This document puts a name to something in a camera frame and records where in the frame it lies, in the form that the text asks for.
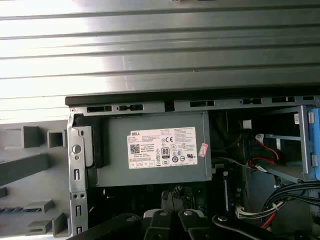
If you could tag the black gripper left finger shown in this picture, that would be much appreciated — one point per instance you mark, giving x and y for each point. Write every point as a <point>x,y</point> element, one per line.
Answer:
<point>160,225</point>

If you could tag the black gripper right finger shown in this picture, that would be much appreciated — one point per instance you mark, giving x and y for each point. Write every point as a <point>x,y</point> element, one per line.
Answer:
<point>195,227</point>

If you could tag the dark RAM stick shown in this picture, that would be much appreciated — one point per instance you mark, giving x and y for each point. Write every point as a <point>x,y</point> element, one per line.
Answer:
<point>226,192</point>

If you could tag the grey power supply unit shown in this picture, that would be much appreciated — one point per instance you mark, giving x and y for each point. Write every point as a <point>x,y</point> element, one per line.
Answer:
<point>115,150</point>

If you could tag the black PC case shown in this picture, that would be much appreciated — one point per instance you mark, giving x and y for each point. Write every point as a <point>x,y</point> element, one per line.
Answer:
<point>77,180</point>

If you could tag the grey parts rack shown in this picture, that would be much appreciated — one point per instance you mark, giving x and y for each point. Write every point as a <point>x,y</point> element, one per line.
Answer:
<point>57,180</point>

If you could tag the metal drive cage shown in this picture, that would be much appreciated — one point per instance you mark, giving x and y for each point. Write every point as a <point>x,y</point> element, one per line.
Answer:
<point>303,150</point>

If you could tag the empty blue disk carrier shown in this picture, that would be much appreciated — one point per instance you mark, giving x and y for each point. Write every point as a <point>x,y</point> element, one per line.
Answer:
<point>316,140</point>

